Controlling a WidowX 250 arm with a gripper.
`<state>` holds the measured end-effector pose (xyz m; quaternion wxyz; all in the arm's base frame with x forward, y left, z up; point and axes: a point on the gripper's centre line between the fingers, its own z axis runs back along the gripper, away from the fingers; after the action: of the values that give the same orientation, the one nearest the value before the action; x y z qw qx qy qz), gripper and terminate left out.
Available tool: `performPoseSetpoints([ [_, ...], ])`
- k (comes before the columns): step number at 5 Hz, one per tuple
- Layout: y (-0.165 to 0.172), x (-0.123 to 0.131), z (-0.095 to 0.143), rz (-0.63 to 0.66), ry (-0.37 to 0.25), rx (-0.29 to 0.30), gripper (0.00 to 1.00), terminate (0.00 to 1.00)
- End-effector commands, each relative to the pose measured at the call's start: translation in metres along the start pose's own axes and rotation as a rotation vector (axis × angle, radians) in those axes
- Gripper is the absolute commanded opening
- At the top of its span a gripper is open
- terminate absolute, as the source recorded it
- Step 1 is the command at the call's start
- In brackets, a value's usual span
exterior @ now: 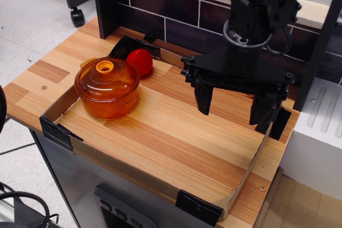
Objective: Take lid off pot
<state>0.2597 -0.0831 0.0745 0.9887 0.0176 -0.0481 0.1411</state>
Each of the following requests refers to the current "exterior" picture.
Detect dark tile backsplash panel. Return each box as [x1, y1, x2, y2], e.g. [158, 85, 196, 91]
[96, 0, 341, 90]

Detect red plastic tomato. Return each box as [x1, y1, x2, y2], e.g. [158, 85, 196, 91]
[126, 49, 153, 76]

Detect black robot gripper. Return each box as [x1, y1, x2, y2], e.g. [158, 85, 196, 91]
[181, 48, 296, 125]

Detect black office chair base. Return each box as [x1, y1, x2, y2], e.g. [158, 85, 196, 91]
[66, 0, 89, 27]

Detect grey metal cabinet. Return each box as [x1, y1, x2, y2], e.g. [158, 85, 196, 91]
[29, 129, 188, 228]

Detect cardboard fence with black tape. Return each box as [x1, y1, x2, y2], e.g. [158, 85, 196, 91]
[39, 35, 292, 227]

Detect orange transparent pot lid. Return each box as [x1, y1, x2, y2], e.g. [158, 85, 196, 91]
[74, 57, 139, 101]

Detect white ribbed appliance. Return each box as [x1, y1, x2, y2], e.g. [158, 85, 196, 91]
[280, 78, 341, 200]

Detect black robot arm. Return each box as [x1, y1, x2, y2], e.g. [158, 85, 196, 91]
[183, 0, 301, 125]

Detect orange transparent pot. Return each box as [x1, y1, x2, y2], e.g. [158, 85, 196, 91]
[77, 58, 138, 119]

